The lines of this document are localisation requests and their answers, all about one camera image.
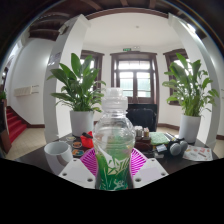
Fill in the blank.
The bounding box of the green cloth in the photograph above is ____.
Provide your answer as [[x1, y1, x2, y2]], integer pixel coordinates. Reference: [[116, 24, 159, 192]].
[[148, 131, 171, 146]]

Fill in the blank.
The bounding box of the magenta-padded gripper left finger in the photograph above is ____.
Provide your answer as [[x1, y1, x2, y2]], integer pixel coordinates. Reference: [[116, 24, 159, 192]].
[[58, 148, 101, 190]]

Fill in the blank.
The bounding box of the printed paper leaflet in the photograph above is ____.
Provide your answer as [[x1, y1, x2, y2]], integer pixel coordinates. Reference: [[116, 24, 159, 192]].
[[182, 144, 214, 162]]

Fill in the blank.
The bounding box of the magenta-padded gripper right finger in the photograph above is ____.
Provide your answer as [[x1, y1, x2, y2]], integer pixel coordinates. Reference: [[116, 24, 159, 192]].
[[129, 148, 169, 190]]

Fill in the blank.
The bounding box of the tea set on dark tray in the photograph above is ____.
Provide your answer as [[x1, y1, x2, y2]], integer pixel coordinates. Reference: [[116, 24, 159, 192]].
[[134, 125, 152, 151]]

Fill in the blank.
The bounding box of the clear green-labelled drink bottle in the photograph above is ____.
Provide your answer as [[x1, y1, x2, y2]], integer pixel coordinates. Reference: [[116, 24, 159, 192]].
[[92, 87, 137, 192]]

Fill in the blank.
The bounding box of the tall-leaf plant in white pot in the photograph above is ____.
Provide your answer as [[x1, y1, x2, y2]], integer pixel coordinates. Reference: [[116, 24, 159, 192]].
[[162, 53, 220, 144]]

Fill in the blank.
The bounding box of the dark-framed window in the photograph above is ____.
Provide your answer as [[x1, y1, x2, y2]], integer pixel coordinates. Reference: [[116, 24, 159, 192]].
[[163, 48, 193, 106], [79, 49, 104, 83]]

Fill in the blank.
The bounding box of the red box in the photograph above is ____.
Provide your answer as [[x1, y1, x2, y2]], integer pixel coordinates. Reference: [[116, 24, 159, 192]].
[[79, 131, 95, 149]]

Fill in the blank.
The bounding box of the dark wooden glazed double door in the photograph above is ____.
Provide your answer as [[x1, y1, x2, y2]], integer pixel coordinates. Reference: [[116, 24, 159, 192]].
[[110, 51, 160, 105]]

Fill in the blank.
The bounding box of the white mug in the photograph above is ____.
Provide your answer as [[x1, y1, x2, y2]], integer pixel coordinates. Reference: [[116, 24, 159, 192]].
[[43, 140, 74, 176]]

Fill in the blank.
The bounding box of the dark grey rounded device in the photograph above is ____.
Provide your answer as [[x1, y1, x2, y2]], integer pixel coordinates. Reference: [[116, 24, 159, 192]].
[[155, 137, 189, 157]]

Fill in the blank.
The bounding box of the black chair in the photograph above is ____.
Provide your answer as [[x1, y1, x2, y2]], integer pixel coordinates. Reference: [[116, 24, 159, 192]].
[[125, 103, 158, 133]]

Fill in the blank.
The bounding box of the broad-leaf plant in white pot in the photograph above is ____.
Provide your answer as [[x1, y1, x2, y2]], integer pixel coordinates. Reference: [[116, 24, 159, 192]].
[[46, 53, 107, 138]]

